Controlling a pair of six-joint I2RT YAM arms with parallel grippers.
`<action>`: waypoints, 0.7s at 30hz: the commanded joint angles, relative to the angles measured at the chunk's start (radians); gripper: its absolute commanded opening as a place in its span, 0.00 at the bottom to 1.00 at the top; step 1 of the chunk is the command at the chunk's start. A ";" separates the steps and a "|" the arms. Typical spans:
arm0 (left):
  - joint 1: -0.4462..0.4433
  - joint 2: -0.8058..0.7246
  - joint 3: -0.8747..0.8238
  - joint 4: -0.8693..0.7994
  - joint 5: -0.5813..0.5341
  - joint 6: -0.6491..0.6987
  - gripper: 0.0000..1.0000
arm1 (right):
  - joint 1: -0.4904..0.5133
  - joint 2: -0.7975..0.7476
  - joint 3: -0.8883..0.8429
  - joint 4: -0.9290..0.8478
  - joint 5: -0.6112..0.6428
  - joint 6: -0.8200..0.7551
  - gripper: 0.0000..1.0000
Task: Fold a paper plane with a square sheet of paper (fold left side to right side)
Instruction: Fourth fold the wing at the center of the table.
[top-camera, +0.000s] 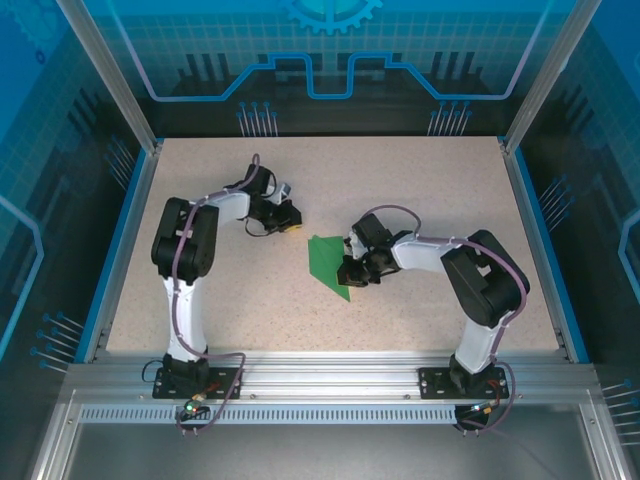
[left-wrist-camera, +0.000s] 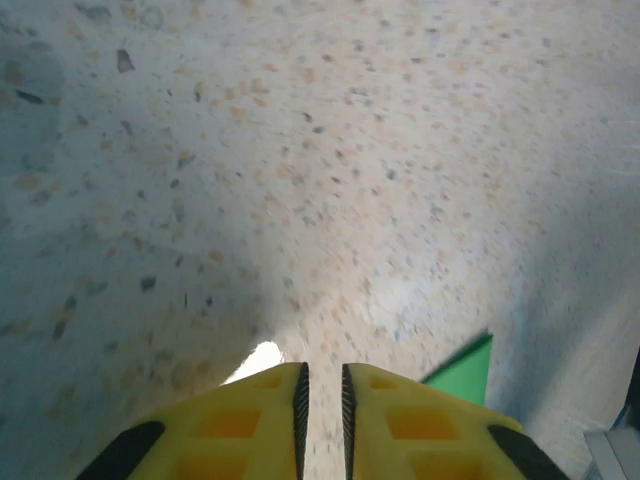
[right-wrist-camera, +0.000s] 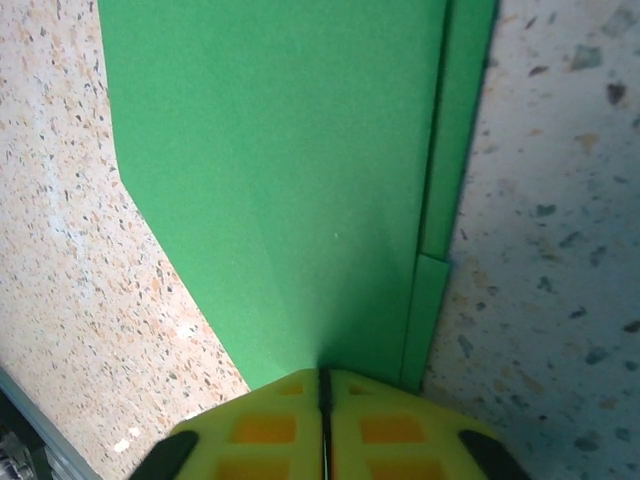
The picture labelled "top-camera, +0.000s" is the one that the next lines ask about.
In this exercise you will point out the green paper sheet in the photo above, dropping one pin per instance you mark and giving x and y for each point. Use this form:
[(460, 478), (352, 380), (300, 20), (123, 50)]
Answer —
[(325, 260)]

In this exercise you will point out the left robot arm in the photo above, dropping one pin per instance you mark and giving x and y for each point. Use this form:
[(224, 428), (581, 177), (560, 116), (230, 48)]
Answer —
[(182, 240)]

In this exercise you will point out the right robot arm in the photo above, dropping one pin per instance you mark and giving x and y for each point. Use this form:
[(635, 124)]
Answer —
[(485, 280)]

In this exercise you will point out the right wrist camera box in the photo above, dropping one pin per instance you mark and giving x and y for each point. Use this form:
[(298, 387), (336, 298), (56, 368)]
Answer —
[(354, 246)]

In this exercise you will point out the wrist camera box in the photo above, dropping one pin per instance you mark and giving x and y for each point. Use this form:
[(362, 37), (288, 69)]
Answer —
[(354, 246), (284, 190)]

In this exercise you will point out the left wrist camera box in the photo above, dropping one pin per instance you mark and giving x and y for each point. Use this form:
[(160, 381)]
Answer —
[(284, 190)]

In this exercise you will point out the aluminium mounting rail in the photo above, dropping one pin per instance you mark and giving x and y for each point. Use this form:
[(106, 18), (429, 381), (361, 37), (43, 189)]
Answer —
[(330, 380)]

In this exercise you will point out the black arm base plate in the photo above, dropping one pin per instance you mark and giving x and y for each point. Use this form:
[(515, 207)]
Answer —
[(435, 385), (225, 387)]

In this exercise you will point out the aluminium side rail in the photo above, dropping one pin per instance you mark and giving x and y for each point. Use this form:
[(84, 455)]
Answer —
[(132, 220), (532, 220)]

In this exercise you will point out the aluminium frame post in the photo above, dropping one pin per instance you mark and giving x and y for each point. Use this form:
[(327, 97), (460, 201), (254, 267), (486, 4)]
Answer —
[(550, 75), (110, 75)]

